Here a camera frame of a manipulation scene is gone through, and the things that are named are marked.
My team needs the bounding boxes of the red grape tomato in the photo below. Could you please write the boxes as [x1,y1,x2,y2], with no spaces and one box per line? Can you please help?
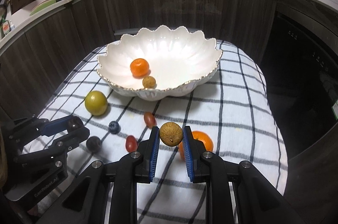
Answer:
[144,112,156,129]
[125,135,138,153]

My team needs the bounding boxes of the brown longan fruit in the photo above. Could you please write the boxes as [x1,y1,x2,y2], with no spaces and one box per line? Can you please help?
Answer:
[142,76,156,88]
[159,122,183,147]

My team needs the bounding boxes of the orange mandarin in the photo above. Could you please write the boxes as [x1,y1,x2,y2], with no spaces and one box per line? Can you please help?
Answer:
[178,130,214,161]
[129,58,150,77]

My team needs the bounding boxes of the dark purple grape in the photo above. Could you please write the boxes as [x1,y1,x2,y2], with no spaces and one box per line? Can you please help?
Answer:
[67,116,84,133]
[86,136,102,154]

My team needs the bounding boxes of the blueberry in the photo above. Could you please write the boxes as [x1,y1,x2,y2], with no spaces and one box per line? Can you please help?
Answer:
[108,121,120,134]

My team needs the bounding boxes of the green round apple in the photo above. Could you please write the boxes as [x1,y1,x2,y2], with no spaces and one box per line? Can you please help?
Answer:
[84,90,108,116]

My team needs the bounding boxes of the dark wood base cabinets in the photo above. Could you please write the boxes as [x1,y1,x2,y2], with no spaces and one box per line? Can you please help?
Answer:
[1,0,337,223]

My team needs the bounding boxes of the white blue checkered cloth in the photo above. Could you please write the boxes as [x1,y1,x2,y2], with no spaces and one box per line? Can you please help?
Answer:
[31,41,288,223]

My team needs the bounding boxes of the white scalloped ceramic bowl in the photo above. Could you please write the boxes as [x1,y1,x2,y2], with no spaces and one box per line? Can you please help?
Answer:
[97,25,223,101]

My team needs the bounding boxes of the green dish tray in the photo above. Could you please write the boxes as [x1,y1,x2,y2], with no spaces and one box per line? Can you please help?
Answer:
[29,0,57,16]

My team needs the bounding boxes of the built-in black dishwasher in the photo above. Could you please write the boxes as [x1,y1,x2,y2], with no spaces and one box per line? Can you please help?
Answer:
[260,12,337,159]

